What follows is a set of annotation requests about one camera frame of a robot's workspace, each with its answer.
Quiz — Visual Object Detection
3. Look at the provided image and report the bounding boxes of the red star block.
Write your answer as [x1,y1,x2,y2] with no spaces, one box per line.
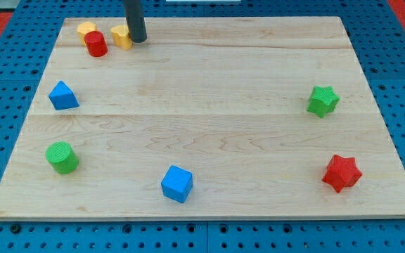
[321,154,362,193]

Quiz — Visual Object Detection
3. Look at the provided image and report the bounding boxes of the green star block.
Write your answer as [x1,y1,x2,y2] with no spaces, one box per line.
[307,86,340,118]

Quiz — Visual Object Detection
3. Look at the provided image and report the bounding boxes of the yellow heart block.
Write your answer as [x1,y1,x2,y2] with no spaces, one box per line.
[110,25,133,50]

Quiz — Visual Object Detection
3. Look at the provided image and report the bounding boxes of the red cylinder block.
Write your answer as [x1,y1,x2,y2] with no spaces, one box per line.
[84,31,108,57]

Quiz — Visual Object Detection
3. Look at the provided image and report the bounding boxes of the blue cube block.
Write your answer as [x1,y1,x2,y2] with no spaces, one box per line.
[161,165,193,203]

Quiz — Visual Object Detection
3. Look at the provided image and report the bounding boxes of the blue triangle block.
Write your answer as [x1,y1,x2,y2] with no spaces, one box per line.
[49,81,79,110]

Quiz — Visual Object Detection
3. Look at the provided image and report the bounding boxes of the light wooden board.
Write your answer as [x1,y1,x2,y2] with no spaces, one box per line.
[0,16,405,221]

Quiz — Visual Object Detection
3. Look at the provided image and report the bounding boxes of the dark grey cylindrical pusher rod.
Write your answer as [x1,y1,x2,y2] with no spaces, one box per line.
[122,0,147,43]

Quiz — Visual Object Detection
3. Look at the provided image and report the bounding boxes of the green cylinder block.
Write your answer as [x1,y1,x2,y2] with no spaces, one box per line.
[45,141,79,174]

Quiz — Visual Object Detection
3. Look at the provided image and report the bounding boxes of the yellow hexagon block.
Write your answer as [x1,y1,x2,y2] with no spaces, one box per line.
[77,21,97,46]

